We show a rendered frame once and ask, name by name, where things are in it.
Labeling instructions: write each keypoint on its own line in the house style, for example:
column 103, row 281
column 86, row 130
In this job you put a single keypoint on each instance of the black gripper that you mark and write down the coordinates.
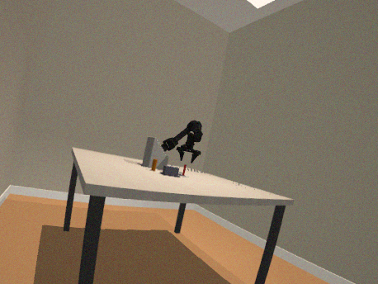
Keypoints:
column 195, row 152

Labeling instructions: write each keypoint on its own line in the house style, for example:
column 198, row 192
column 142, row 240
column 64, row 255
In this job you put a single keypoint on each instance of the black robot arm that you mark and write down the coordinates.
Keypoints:
column 194, row 126

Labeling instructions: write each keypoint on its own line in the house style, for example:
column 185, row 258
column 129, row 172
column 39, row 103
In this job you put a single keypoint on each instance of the brown cylinder with orange end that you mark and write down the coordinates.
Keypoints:
column 154, row 164

